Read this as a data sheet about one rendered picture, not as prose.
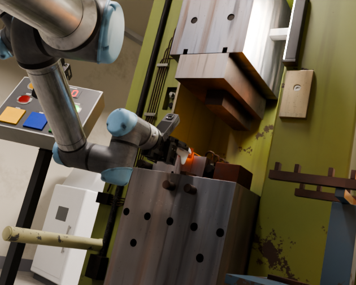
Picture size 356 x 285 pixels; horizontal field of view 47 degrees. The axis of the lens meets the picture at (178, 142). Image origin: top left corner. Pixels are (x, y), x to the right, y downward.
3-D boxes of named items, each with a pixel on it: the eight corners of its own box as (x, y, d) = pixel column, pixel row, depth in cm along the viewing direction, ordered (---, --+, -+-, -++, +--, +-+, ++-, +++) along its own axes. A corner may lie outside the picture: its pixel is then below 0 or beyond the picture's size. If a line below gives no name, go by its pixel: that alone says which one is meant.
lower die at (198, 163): (201, 180, 130) (207, 154, 132) (151, 172, 140) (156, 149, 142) (247, 202, 164) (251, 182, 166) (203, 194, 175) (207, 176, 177)
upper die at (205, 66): (224, 78, 137) (229, 52, 139) (174, 78, 148) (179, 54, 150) (263, 120, 172) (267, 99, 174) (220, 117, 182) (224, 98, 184)
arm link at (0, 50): (-9, 27, 104) (29, 12, 109) (-17, 38, 113) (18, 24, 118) (8, 56, 106) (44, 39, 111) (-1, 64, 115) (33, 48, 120)
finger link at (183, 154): (186, 167, 132) (169, 160, 126) (190, 150, 134) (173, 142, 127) (194, 168, 130) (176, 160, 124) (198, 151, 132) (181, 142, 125)
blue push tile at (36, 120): (41, 129, 144) (50, 115, 149) (22, 124, 145) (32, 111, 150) (42, 132, 145) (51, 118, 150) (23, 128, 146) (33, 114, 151)
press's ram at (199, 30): (267, 51, 132) (287, -54, 140) (168, 55, 152) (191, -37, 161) (298, 100, 167) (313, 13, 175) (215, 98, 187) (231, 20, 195)
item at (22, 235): (8, 244, 120) (14, 226, 121) (-2, 240, 123) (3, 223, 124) (103, 254, 156) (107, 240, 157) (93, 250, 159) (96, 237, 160)
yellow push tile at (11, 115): (15, 123, 145) (25, 109, 150) (-4, 119, 146) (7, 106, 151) (16, 126, 147) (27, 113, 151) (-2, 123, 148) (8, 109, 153)
